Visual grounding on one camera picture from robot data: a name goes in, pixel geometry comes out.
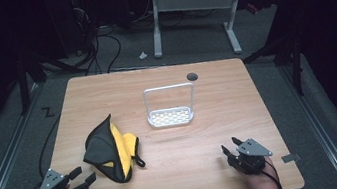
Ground black round table grommet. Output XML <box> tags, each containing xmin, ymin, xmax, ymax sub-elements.
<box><xmin>185</xmin><ymin>71</ymin><xmax>200</xmax><ymax>84</ymax></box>

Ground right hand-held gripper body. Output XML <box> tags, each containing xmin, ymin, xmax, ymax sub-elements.
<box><xmin>224</xmin><ymin>135</ymin><xmax>276</xmax><ymax>179</ymax></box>

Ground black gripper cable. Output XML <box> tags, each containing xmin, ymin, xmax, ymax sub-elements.
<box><xmin>12</xmin><ymin>115</ymin><xmax>72</xmax><ymax>189</ymax></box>
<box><xmin>260</xmin><ymin>157</ymin><xmax>285</xmax><ymax>189</ymax></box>

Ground black floor cables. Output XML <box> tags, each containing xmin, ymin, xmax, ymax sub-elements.
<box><xmin>77</xmin><ymin>22</ymin><xmax>127</xmax><ymax>78</ymax></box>

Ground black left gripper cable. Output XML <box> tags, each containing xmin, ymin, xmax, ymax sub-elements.
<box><xmin>12</xmin><ymin>115</ymin><xmax>72</xmax><ymax>189</ymax></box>

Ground grey tape piece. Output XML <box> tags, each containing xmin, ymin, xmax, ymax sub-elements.
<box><xmin>280</xmin><ymin>152</ymin><xmax>303</xmax><ymax>165</ymax></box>

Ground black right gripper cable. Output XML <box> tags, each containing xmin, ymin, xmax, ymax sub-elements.
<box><xmin>260</xmin><ymin>157</ymin><xmax>285</xmax><ymax>189</ymax></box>

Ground grey and yellow towel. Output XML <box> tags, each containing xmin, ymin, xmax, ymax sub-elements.
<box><xmin>76</xmin><ymin>109</ymin><xmax>149</xmax><ymax>189</ymax></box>

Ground black metal stand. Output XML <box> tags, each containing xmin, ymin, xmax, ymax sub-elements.
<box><xmin>238</xmin><ymin>28</ymin><xmax>310</xmax><ymax>105</ymax></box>
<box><xmin>11</xmin><ymin>46</ymin><xmax>54</xmax><ymax>117</ymax></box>

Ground white-framed desk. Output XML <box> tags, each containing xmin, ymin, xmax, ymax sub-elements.
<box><xmin>144</xmin><ymin>0</ymin><xmax>295</xmax><ymax>68</ymax></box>

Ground white rack with handle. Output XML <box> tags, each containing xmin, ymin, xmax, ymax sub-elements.
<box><xmin>141</xmin><ymin>81</ymin><xmax>201</xmax><ymax>131</ymax></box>

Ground person's right hand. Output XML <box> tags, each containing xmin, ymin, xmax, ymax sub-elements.
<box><xmin>232</xmin><ymin>154</ymin><xmax>284</xmax><ymax>189</ymax></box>

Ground black computer tower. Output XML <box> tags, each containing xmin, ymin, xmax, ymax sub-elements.
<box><xmin>42</xmin><ymin>0</ymin><xmax>102</xmax><ymax>60</ymax></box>

